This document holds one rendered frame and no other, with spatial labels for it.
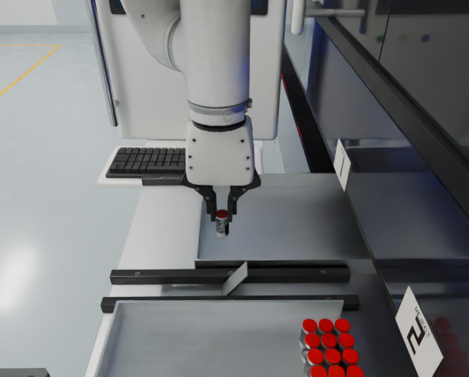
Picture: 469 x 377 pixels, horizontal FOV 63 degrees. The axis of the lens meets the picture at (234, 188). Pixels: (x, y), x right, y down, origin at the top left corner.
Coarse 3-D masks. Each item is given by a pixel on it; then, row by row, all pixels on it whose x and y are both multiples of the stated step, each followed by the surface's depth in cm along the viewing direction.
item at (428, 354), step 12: (408, 288) 43; (408, 300) 43; (408, 312) 43; (420, 312) 40; (408, 324) 43; (432, 336) 38; (408, 348) 43; (420, 348) 40; (432, 348) 38; (420, 360) 40; (432, 360) 38; (420, 372) 40; (432, 372) 38
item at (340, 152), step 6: (342, 150) 68; (336, 156) 72; (342, 156) 68; (336, 162) 72; (342, 162) 68; (348, 162) 65; (336, 168) 72; (348, 168) 65; (342, 174) 68; (348, 174) 65; (342, 180) 68; (342, 186) 68
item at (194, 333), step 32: (128, 320) 59; (160, 320) 59; (192, 320) 59; (224, 320) 59; (256, 320) 59; (288, 320) 59; (128, 352) 54; (160, 352) 54; (192, 352) 54; (224, 352) 54; (256, 352) 54; (288, 352) 54
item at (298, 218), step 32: (224, 192) 85; (256, 192) 85; (288, 192) 85; (320, 192) 85; (256, 224) 76; (288, 224) 76; (320, 224) 76; (352, 224) 76; (224, 256) 70; (256, 256) 70; (288, 256) 70; (320, 256) 70; (352, 256) 70
